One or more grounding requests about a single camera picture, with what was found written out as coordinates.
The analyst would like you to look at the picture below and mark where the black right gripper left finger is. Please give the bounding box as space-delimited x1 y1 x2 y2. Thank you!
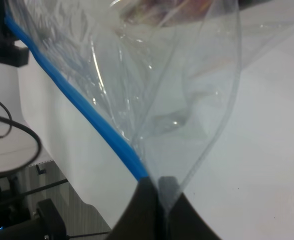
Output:
106 177 165 240

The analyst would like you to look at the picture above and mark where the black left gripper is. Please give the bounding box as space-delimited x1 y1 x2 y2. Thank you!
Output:
0 0 29 67

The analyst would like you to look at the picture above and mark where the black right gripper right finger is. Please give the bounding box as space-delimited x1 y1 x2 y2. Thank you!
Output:
159 176 223 240

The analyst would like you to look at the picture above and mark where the clear zip bag blue seal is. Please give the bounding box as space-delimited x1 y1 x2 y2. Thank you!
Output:
4 0 294 213

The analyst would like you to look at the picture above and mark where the black cable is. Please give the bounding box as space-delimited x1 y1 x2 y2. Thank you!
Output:
0 95 42 176

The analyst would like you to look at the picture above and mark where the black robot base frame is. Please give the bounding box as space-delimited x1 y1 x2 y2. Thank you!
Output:
0 161 111 240

